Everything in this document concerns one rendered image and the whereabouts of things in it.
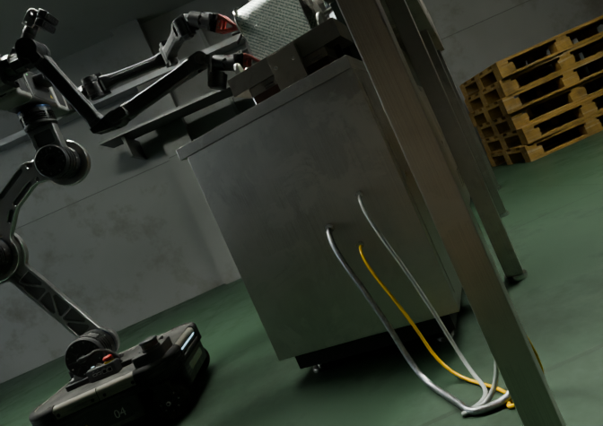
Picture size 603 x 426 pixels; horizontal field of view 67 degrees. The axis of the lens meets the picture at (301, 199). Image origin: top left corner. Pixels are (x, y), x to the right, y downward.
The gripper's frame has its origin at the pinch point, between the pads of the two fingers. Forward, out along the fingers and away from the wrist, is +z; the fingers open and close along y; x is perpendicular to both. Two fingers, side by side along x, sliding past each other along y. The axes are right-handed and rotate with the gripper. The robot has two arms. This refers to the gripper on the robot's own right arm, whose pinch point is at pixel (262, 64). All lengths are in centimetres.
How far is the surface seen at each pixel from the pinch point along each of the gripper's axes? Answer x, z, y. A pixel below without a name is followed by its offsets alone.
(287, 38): 9.0, 9.6, 0.2
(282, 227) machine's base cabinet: -52, 22, 26
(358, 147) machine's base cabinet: -24, 44, 26
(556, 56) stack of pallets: 38, 135, -315
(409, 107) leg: -12, 65, 77
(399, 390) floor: -87, 65, 43
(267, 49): 5.0, 2.1, 0.3
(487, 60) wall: 42, 79, -410
